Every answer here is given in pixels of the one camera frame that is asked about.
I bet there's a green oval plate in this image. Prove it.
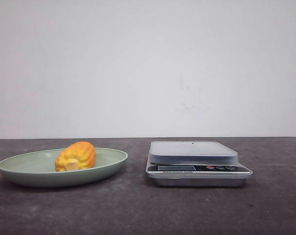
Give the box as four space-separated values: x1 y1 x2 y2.
0 147 128 188

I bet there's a yellow corn cob piece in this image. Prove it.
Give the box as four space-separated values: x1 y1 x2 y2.
55 141 96 172

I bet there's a silver digital kitchen scale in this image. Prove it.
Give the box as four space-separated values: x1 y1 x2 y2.
146 141 253 187

